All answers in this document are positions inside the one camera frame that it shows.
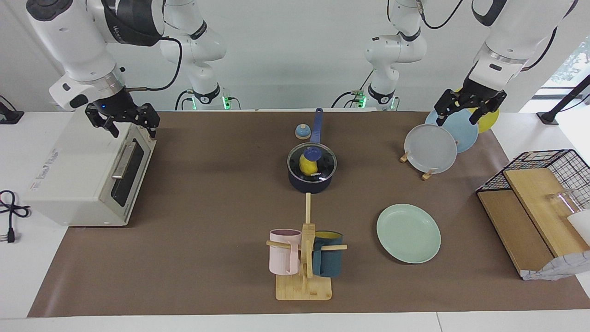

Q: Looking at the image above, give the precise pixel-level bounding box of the glass lid with blue knob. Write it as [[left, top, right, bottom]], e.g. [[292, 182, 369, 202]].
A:
[[287, 143, 337, 180]]

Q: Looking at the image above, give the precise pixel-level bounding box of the yellow lemon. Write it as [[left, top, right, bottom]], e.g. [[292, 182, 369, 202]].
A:
[[300, 152, 319, 177]]

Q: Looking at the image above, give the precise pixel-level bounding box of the yellow plate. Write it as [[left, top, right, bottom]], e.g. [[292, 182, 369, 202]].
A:
[[454, 88, 500, 133]]

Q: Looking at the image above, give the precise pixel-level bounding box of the light blue plate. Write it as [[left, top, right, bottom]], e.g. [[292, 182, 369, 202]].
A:
[[425, 108, 479, 154]]

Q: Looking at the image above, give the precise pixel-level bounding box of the grey plate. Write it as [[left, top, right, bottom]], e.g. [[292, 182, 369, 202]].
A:
[[404, 124, 458, 175]]

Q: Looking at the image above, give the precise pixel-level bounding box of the wooden plate rack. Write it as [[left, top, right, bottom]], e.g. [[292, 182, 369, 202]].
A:
[[400, 150, 436, 180]]

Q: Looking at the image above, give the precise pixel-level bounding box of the green plate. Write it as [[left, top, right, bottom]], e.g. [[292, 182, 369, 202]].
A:
[[377, 204, 442, 264]]

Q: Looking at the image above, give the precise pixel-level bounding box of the white toaster oven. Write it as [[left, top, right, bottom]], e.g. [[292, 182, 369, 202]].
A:
[[23, 110, 157, 227]]

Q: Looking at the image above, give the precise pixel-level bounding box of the brown table mat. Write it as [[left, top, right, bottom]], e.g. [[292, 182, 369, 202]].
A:
[[27, 111, 590, 318]]

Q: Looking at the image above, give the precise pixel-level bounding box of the light wooden cutting board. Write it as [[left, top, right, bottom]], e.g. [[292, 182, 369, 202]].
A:
[[503, 167, 590, 258]]

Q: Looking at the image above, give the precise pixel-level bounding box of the brown wooden board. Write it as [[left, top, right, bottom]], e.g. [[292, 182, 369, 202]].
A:
[[478, 190, 556, 277]]

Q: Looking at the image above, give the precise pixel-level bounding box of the clear glass cup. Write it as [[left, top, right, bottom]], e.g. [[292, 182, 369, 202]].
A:
[[546, 188, 590, 216]]

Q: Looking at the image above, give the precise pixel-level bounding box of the white translucent container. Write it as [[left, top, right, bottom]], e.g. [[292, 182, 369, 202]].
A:
[[567, 210, 590, 246]]

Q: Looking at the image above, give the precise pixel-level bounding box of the white patterned cloth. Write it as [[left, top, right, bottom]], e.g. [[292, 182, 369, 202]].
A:
[[521, 250, 590, 281]]

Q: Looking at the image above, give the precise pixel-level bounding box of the pink mug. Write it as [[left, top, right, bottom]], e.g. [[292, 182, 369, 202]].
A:
[[269, 229, 302, 276]]

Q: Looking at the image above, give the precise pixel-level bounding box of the teal mug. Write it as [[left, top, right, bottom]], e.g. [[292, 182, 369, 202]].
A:
[[313, 231, 344, 278]]

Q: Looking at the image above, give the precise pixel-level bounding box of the wooden mug tree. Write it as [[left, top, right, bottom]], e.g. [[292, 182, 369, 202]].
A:
[[266, 193, 348, 301]]

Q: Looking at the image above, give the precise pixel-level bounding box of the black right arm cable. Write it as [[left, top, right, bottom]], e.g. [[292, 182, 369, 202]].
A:
[[127, 37, 183, 92]]

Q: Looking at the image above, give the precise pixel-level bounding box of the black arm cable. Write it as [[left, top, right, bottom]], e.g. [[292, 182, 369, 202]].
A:
[[127, 37, 183, 92], [417, 0, 465, 30]]

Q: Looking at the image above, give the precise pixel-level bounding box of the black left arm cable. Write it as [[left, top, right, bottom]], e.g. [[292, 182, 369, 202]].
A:
[[417, 0, 465, 30]]

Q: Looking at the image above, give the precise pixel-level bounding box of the black camera stand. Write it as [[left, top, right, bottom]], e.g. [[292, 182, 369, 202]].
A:
[[537, 74, 590, 125]]

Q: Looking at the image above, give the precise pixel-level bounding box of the black clamp mount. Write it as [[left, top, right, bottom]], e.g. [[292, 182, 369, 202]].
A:
[[0, 95, 24, 124]]

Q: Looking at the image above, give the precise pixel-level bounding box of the black wire basket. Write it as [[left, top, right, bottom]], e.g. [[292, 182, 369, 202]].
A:
[[476, 149, 590, 213]]

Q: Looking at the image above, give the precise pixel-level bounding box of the black power cable with plug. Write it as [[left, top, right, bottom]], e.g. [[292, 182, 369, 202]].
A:
[[0, 190, 32, 243]]

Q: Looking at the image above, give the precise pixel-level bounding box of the dark blue pot with handle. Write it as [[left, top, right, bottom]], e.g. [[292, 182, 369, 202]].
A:
[[287, 108, 338, 194]]

